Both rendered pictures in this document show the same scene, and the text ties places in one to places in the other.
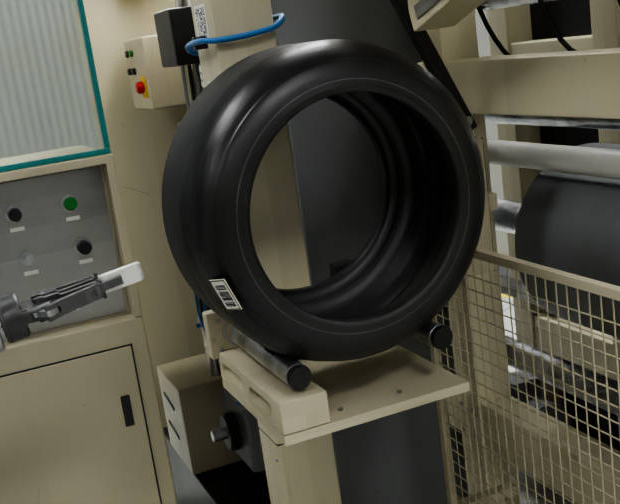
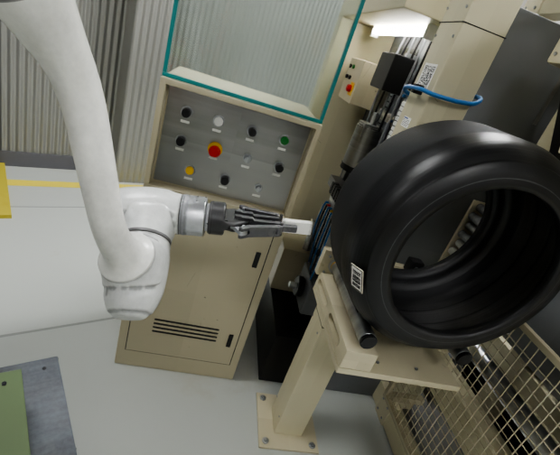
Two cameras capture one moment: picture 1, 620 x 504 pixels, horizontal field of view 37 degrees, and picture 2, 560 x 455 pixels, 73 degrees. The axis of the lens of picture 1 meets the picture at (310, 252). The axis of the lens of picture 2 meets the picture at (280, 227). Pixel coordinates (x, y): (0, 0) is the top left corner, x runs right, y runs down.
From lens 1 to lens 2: 0.74 m
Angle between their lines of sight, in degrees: 14
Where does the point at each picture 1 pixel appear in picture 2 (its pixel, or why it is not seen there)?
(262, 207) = not seen: hidden behind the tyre
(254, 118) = (453, 179)
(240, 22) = (453, 89)
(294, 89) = (495, 171)
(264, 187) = not seen: hidden behind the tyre
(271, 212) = not seen: hidden behind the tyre
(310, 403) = (365, 357)
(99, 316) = (267, 206)
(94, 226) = (290, 159)
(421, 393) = (429, 379)
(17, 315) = (220, 222)
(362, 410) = (390, 372)
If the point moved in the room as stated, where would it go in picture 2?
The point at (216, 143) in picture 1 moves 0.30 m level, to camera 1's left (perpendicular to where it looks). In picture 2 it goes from (415, 181) to (275, 128)
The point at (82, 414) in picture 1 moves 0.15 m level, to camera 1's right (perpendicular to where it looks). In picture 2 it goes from (233, 250) to (268, 264)
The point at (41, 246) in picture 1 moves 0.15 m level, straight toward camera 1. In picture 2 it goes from (257, 155) to (255, 167)
